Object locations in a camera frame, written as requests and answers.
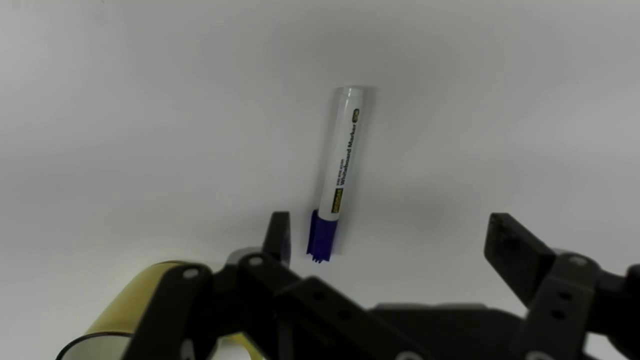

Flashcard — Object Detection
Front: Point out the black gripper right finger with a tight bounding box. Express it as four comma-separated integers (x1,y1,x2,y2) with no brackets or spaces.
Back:
481,212,640,360

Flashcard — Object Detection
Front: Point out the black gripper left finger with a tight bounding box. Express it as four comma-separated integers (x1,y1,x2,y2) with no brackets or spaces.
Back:
126,211,428,360

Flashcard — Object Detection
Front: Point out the blue capped white marker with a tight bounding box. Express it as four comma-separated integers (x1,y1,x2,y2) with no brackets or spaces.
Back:
306,85,375,265

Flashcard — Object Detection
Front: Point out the yellow tape roll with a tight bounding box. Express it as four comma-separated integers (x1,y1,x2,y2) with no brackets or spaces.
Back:
55,259,258,360

